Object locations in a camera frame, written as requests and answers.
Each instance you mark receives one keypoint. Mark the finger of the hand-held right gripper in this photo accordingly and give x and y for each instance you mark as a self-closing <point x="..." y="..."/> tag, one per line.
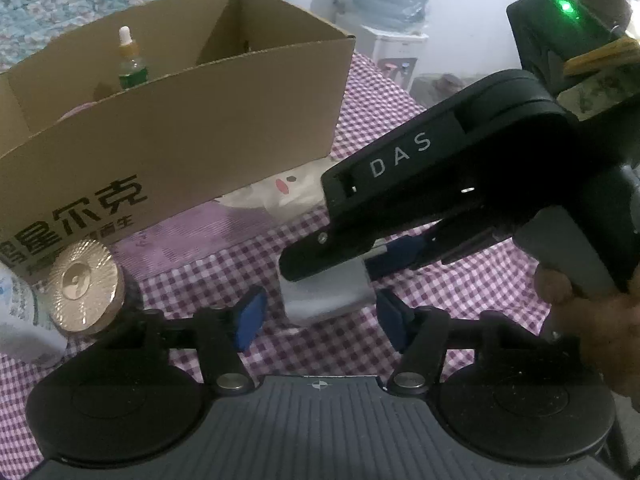
<point x="310" y="260"/>
<point x="395" y="257"/>

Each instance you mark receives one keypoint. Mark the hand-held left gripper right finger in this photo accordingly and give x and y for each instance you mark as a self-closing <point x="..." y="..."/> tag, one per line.
<point x="392" y="320"/>

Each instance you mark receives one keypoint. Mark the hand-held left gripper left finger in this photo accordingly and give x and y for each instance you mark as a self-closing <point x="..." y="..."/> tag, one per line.
<point x="250" y="317"/>

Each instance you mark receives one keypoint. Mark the white charger plug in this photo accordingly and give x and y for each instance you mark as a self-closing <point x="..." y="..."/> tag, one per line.
<point x="325" y="300"/>

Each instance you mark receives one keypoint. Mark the brown cardboard box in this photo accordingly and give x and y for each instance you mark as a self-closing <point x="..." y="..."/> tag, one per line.
<point x="200" y="135"/>

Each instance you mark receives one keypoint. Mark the green dropper bottle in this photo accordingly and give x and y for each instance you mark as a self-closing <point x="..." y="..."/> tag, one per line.
<point x="132" y="72"/>

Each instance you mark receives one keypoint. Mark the person's right hand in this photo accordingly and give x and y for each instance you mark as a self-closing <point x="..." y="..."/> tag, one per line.
<point x="600" y="340"/>

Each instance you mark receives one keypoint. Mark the purple checkered tablecloth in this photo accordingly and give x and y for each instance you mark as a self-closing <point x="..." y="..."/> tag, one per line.
<point x="200" y="270"/>

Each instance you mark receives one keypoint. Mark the paper tag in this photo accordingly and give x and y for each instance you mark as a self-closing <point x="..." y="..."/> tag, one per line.
<point x="595" y="92"/>

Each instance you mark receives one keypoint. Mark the yellow clip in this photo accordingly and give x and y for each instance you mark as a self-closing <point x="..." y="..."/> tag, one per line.
<point x="600" y="57"/>

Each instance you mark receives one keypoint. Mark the gold lid dark jar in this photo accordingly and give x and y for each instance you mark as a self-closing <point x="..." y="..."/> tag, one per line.
<point x="82" y="285"/>

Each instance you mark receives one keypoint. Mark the white plastic bottle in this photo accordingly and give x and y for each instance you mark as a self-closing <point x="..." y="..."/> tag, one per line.
<point x="25" y="325"/>

